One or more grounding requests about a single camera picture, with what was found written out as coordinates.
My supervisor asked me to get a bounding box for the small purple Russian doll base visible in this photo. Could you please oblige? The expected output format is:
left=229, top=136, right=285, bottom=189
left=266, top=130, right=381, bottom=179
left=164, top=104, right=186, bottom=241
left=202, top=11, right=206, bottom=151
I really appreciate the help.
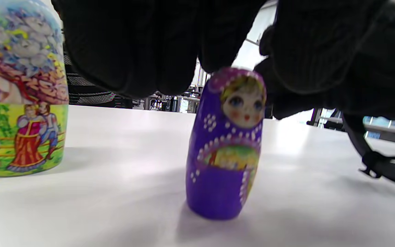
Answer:
left=185, top=161, right=258, bottom=220

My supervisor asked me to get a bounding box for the black mesh office chair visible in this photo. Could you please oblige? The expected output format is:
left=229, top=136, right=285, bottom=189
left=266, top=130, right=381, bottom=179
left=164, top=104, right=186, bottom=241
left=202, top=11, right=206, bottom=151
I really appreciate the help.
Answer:
left=63, top=51, right=133, bottom=109

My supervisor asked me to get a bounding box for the black VR controller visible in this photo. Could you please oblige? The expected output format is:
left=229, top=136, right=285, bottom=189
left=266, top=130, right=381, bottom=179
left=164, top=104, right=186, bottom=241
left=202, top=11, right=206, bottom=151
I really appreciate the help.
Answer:
left=342, top=113, right=395, bottom=190

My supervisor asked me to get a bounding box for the medium Russian doll base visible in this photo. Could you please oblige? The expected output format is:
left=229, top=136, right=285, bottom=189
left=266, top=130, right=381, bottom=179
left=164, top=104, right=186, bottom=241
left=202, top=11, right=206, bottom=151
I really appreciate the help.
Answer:
left=0, top=101, right=69, bottom=177

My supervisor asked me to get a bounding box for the small purple Russian doll top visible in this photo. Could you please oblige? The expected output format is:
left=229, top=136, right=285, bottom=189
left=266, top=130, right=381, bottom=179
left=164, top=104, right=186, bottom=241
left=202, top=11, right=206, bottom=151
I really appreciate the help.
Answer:
left=192, top=67, right=267, bottom=168

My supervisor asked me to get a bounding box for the person's left hand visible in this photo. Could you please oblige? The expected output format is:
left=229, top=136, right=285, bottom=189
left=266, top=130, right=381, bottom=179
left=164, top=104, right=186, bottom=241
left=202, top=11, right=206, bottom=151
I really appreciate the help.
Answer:
left=52, top=0, right=395, bottom=122

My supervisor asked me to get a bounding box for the medium light blue doll top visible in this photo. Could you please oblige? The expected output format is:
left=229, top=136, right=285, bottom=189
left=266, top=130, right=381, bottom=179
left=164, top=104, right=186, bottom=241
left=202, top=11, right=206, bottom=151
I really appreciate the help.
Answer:
left=0, top=0, right=70, bottom=105

